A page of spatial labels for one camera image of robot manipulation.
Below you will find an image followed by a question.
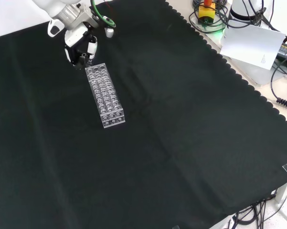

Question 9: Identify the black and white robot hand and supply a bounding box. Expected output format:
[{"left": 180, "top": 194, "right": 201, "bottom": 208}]
[{"left": 63, "top": 20, "right": 115, "bottom": 71}]

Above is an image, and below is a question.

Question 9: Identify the clear glass test tube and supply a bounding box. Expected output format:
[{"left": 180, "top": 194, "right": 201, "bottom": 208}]
[{"left": 81, "top": 53, "right": 93, "bottom": 68}]

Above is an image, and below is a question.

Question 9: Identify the clear plastic test tube rack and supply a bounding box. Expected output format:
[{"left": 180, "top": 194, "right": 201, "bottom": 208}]
[{"left": 85, "top": 62, "right": 127, "bottom": 130}]

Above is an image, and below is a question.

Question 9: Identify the black bench cloth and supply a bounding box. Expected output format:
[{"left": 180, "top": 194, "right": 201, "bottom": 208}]
[{"left": 0, "top": 0, "right": 287, "bottom": 229}]

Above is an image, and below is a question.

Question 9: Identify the yellow stop button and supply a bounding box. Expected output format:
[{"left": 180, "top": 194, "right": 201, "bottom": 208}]
[{"left": 197, "top": 0, "right": 216, "bottom": 25}]

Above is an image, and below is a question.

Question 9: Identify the black power adapter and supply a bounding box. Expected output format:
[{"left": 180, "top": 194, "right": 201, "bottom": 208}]
[{"left": 275, "top": 39, "right": 287, "bottom": 62}]

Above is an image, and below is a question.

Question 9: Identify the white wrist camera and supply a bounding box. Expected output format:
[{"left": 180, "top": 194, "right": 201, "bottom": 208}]
[{"left": 47, "top": 19, "right": 64, "bottom": 38}]

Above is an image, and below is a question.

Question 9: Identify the green cable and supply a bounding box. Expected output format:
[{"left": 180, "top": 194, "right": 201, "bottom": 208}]
[{"left": 90, "top": 0, "right": 117, "bottom": 27}]

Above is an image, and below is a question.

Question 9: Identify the black coiled cable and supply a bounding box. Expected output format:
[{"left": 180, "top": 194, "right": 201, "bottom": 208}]
[{"left": 276, "top": 97, "right": 287, "bottom": 109}]

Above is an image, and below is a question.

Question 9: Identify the black cable bundle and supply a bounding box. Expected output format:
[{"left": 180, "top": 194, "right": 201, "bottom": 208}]
[{"left": 231, "top": 198, "right": 287, "bottom": 229}]

